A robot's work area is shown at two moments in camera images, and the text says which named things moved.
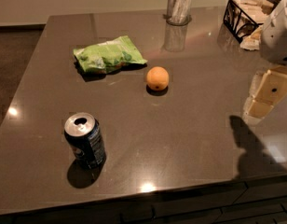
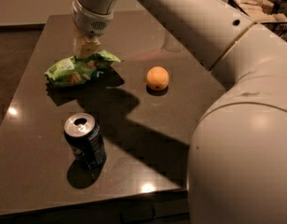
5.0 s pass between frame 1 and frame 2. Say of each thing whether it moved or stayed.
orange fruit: stayed
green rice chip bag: moved
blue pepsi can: stayed
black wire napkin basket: stayed
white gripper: moved
